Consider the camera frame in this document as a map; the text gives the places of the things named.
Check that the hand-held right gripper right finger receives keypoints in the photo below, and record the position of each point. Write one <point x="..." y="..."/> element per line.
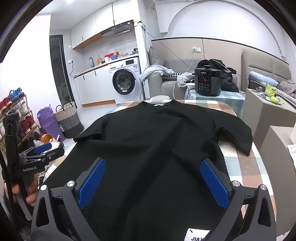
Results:
<point x="214" y="183"/>

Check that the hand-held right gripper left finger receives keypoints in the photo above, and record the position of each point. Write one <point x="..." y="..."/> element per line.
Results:
<point x="92" y="183"/>

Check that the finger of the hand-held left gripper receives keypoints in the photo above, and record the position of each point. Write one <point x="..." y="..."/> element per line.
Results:
<point x="53" y="154"/>
<point x="42" y="147"/>

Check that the black t-shirt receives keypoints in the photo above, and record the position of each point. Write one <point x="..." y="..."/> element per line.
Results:
<point x="150" y="139"/>

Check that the white crumpled clothes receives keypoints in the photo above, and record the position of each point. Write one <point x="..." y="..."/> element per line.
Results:
<point x="183" y="78"/>

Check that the person's left hand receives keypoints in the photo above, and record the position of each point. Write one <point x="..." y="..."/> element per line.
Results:
<point x="31" y="198"/>

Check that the orange bowl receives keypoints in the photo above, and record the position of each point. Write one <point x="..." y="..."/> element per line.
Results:
<point x="47" y="138"/>

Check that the purple bag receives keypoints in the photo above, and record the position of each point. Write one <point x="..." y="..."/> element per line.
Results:
<point x="47" y="125"/>

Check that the brown blue checkered tablecloth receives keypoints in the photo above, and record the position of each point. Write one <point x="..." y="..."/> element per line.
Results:
<point x="240" y="162"/>

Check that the woven laundry basket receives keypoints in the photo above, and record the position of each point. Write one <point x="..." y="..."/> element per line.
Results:
<point x="69" y="122"/>

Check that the wooden shoe rack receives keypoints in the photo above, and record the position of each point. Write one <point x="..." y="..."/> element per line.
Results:
<point x="23" y="115"/>

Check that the large grey cabinet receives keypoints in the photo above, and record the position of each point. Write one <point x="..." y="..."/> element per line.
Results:
<point x="275" y="150"/>

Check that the black door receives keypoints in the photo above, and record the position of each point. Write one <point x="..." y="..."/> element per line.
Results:
<point x="57" y="69"/>

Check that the white kitchen base cabinets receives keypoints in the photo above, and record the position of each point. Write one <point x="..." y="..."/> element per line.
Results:
<point x="97" y="85"/>

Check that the small grey bedside cabinet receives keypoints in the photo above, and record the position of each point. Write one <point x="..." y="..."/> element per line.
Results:
<point x="261" y="115"/>

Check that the teal checkered small tablecloth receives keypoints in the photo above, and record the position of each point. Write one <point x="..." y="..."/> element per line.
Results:
<point x="215" y="99"/>

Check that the kitchen faucet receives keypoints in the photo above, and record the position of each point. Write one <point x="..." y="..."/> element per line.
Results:
<point x="92" y="61"/>

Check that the white round stool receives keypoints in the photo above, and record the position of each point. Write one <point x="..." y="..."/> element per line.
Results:
<point x="159" y="97"/>

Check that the black electric pressure cooker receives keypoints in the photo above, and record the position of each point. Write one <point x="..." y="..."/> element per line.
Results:
<point x="207" y="81"/>

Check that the white washing machine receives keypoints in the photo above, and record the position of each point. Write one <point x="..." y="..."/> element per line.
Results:
<point x="124" y="81"/>

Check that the black jacket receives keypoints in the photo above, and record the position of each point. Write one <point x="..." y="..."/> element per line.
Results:
<point x="229" y="81"/>

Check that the yellow bottle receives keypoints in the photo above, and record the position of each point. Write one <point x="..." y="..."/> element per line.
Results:
<point x="99" y="60"/>

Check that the grey sofa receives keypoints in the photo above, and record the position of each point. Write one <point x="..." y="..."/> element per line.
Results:
<point x="155" y="85"/>

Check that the red box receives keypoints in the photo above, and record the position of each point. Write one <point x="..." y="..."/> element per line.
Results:
<point x="111" y="55"/>

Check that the houndstooth cushion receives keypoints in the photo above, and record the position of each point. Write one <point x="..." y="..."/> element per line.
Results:
<point x="172" y="74"/>

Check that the light blue pillow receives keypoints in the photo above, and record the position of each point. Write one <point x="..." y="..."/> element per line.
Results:
<point x="261" y="76"/>

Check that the light grey blanket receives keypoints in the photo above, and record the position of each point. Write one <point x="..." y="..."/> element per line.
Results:
<point x="152" y="69"/>

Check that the grey upholstered bed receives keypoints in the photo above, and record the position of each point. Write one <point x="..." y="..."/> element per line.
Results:
<point x="266" y="64"/>

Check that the steel range hood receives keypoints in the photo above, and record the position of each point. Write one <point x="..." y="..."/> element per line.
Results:
<point x="118" y="30"/>

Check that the white router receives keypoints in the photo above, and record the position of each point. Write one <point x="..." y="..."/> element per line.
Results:
<point x="139" y="23"/>

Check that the white air conditioner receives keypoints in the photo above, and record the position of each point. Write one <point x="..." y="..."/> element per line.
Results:
<point x="171" y="1"/>

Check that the white wall cabinets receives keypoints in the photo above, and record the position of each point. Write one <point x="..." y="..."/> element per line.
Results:
<point x="92" y="25"/>

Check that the white wall socket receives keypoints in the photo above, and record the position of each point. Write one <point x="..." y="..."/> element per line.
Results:
<point x="196" y="49"/>

